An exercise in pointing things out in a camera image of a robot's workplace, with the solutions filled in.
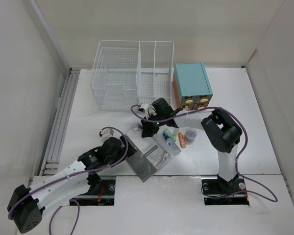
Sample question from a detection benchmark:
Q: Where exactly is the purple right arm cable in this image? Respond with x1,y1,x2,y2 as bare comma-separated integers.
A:
130,104,278,204

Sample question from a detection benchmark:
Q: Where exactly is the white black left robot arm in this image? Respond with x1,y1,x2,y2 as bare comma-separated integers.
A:
7,137,137,234

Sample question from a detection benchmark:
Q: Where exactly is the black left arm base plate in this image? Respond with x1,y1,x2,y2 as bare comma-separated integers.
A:
73,176,116,206

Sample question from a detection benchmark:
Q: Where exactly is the white wire mesh basket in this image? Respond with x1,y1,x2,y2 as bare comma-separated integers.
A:
90,40,174,112

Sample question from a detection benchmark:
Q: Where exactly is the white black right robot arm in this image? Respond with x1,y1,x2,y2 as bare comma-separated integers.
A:
141,98,243,193

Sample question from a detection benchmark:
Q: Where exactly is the green correction tape dispenser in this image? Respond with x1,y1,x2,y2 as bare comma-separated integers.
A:
164,129,176,141

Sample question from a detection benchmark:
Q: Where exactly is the aluminium frame rail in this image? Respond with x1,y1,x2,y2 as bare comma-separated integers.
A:
37,69,80,176

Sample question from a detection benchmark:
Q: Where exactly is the teal orange drawer cabinet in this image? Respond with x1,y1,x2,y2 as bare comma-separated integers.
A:
172,62,213,111

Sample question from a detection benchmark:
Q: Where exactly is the clear jar of paperclips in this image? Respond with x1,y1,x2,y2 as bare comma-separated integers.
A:
184,128,197,143

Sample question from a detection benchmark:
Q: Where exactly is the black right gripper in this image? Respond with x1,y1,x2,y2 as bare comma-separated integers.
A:
141,113,166,139

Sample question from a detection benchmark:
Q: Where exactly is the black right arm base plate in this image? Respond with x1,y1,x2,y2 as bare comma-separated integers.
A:
201,176,249,206

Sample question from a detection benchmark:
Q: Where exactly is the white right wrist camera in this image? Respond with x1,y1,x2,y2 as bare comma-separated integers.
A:
138,103,153,118

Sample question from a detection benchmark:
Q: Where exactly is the orange correction tape dispenser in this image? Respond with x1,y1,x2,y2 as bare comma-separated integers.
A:
178,132,187,148

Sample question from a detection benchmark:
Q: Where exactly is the clear blue-capped bottle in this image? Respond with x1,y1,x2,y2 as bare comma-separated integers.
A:
162,131,181,155

